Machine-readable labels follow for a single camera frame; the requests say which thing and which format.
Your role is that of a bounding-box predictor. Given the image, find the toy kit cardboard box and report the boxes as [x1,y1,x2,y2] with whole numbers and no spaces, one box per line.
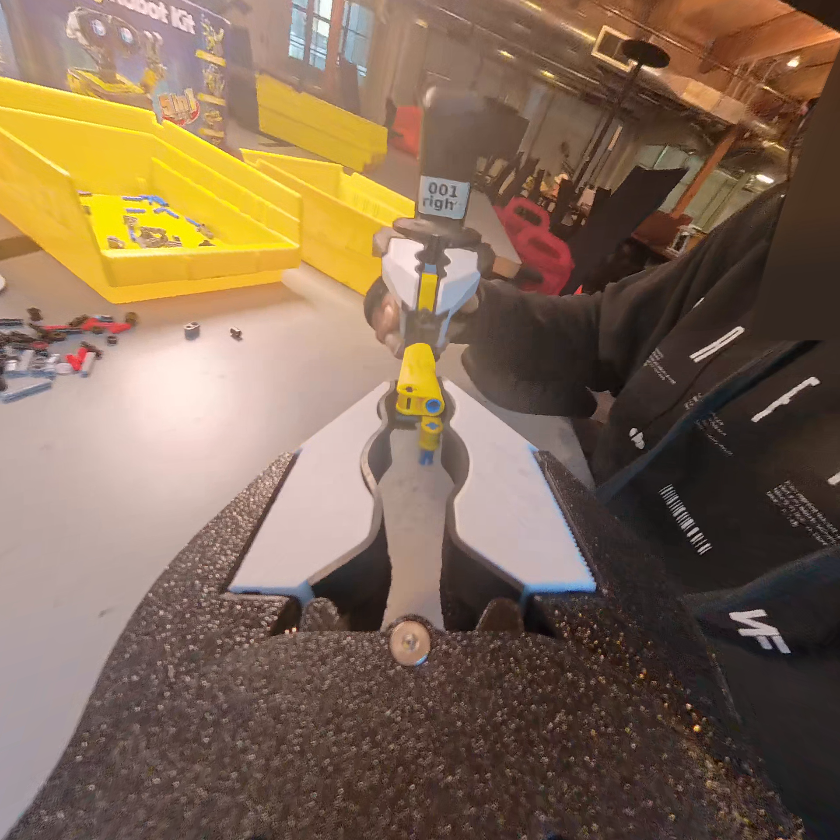
[0,0,232,148]

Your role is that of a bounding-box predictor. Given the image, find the black floor lamp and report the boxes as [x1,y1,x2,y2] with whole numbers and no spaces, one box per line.
[577,38,672,198]

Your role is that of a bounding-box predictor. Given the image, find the building window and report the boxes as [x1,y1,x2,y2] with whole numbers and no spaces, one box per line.
[289,0,375,73]

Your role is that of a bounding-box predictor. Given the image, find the red plastic container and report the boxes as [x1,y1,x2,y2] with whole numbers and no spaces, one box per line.
[492,197,575,296]

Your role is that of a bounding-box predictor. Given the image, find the empty yellow storage bin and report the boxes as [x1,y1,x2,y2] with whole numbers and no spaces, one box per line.
[241,150,398,296]

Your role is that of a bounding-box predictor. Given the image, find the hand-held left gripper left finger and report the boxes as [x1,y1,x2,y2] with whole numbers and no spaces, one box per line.
[228,381,395,595]

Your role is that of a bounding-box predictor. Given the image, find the yellow toy actuator assembly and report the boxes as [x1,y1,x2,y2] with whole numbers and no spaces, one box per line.
[394,272,448,468]

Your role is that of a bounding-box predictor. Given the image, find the far yellow bin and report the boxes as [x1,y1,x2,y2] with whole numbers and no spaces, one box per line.
[256,73,389,173]

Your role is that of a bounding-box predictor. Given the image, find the scattered blue black bricks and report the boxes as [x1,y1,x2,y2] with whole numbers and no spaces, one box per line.
[79,190,217,250]

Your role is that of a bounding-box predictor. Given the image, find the person's right forearm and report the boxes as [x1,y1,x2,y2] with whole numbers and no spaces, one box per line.
[453,272,664,417]

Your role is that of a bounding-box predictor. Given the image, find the pale wooden table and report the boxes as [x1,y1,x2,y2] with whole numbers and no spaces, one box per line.
[459,187,526,280]

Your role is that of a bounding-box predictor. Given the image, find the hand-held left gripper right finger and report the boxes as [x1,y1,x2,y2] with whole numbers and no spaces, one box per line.
[438,377,598,595]

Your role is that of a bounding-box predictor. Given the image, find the yellow bin with loose parts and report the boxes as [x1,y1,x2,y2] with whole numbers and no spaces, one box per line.
[0,75,304,304]

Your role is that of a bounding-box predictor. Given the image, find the person's black hoodie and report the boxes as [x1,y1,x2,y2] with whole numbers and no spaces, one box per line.
[577,85,840,840]

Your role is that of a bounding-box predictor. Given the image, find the person's right hand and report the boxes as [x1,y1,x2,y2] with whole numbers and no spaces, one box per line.
[363,281,421,361]

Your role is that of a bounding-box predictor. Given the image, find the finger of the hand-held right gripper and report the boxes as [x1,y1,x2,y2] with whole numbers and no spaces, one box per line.
[430,248,483,347]
[381,238,427,329]

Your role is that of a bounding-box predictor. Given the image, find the pile of small toy parts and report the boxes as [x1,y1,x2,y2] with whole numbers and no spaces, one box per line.
[0,307,140,403]

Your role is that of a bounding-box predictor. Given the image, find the orange red bag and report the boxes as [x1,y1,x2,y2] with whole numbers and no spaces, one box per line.
[392,105,424,158]

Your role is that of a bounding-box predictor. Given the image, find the grey desk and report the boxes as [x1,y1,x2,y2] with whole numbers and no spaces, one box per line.
[0,217,598,828]

